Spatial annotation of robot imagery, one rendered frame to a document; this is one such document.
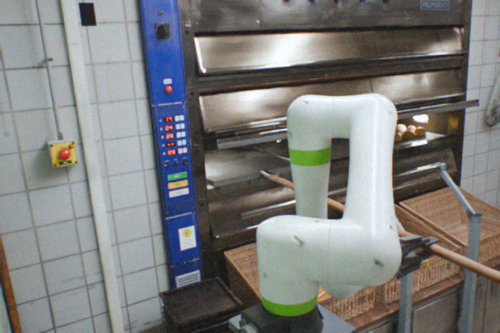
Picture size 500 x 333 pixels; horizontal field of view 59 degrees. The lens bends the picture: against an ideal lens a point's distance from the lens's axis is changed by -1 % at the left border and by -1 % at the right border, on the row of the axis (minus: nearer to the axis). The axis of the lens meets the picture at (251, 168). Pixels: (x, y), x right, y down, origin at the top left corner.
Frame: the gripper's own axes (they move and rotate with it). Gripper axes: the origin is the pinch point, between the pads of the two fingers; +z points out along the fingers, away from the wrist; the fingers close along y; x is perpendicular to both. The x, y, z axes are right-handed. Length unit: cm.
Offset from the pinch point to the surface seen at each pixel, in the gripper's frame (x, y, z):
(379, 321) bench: -46, 62, 26
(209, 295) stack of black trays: -76, 40, -44
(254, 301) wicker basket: -70, 46, -26
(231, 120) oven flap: -98, -32, -18
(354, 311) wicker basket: -52, 57, 17
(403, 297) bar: -42, 51, 37
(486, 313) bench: -48, 89, 111
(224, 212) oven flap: -101, 13, -24
